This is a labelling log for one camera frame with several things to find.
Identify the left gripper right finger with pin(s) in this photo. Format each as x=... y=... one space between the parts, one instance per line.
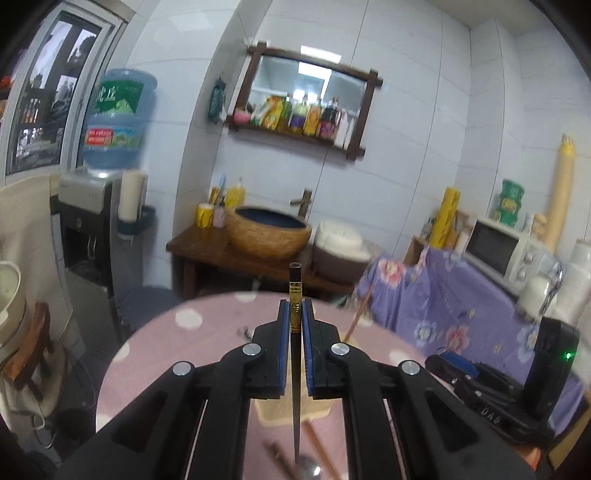
x=400 y=421

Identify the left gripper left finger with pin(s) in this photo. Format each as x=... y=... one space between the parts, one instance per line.
x=191 y=422

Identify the dark brown wooden chopstick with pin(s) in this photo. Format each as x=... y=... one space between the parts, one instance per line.
x=320 y=449

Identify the wooden handled metal spoon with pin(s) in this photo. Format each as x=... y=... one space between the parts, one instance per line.
x=304 y=468

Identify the black gold-banded chopstick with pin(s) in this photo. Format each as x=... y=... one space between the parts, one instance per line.
x=296 y=298

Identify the reddish brown chopstick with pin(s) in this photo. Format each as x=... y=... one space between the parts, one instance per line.
x=359 y=313

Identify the person's right hand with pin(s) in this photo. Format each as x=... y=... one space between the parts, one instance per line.
x=530 y=454

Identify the pink polka dot tablecloth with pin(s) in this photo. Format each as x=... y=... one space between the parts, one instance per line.
x=203 y=330

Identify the beige plastic utensil holder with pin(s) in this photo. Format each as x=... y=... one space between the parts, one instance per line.
x=279 y=412

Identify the purple floral cloth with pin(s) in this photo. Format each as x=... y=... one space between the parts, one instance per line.
x=444 y=303

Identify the dark wooden stool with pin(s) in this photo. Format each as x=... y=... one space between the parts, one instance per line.
x=20 y=368

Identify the white microwave oven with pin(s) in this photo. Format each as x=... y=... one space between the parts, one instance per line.
x=507 y=256

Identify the grey water dispenser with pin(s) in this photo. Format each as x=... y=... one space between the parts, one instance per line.
x=102 y=254

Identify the cream cooking pot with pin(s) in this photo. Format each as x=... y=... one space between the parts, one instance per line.
x=13 y=304

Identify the dark wooden side table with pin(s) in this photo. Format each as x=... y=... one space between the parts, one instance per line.
x=196 y=249

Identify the yellow rolled mat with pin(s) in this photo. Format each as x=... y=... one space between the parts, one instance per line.
x=445 y=218

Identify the tall beige rolled mat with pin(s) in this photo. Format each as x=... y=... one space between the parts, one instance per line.
x=561 y=194

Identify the green stacked containers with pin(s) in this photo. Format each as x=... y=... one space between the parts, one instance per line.
x=509 y=203

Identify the yellow mug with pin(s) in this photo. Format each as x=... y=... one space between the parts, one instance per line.
x=204 y=215

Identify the woven basket sink basin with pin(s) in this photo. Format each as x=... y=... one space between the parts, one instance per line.
x=265 y=233

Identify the yellow soap bottle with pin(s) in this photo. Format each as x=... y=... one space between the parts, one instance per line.
x=235 y=196

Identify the bronze faucet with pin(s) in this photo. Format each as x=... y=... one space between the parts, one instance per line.
x=303 y=204

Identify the blue water jug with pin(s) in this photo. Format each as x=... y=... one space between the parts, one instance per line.
x=115 y=125

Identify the wooden framed mirror shelf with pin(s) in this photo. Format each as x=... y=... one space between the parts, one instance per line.
x=311 y=99

